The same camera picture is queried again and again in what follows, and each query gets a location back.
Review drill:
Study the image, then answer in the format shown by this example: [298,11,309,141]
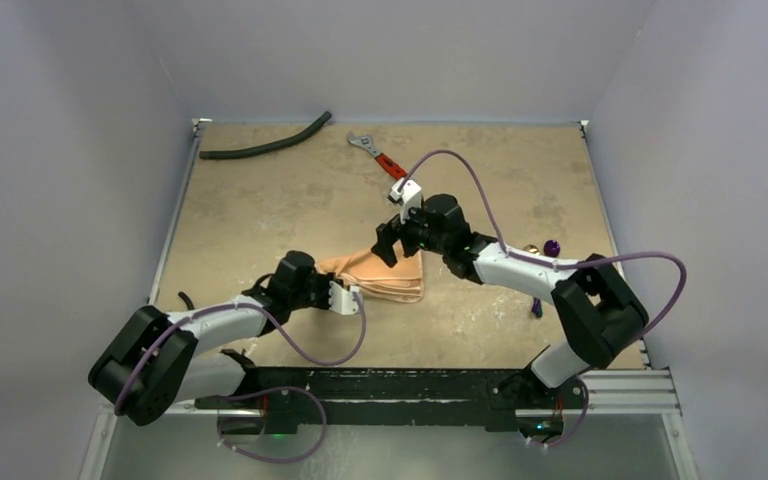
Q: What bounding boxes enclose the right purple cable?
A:
[393,149,689,450]

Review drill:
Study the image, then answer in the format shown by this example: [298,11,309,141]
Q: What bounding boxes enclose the aluminium frame rail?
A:
[99,369,682,417]

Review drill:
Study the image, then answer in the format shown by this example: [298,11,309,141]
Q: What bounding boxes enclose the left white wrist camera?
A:
[328,281,362,316]

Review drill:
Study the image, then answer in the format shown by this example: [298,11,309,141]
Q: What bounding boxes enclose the purple cable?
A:
[113,291,368,464]
[393,149,689,450]

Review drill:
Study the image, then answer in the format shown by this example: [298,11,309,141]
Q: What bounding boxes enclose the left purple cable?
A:
[113,291,368,464]

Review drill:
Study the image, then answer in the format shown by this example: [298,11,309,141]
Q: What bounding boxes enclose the purple spoon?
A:
[530,239,561,319]

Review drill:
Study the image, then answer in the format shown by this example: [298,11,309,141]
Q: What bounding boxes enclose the black handled pliers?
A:
[177,291,195,310]

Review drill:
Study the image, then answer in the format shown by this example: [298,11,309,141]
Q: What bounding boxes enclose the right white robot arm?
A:
[371,192,649,407]

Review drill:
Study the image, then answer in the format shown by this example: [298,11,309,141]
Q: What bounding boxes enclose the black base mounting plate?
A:
[195,366,589,434]

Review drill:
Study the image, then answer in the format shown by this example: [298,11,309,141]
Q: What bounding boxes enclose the red handled adjustable wrench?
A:
[346,132,407,180]

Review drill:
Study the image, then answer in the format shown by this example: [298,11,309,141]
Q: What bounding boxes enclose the orange cloth napkin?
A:
[316,247,425,303]

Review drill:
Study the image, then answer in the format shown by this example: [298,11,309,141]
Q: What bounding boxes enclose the black foam hose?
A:
[199,111,333,162]

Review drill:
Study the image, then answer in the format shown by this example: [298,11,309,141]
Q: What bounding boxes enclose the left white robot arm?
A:
[88,251,359,426]

